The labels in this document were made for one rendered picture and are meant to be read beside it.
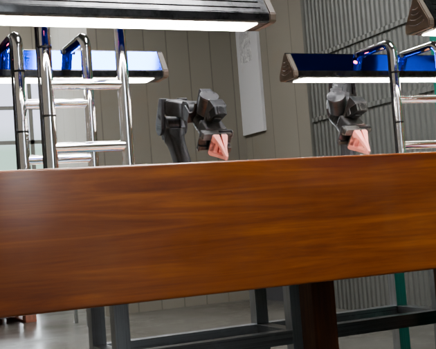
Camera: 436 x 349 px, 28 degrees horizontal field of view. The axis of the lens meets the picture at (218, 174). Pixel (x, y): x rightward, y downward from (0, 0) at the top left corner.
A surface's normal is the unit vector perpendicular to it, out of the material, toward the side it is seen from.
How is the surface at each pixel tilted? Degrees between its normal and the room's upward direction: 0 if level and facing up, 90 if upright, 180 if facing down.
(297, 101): 90
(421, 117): 90
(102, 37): 90
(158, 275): 90
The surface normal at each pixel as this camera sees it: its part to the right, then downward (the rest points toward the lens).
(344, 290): -0.91, 0.04
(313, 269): 0.41, -0.08
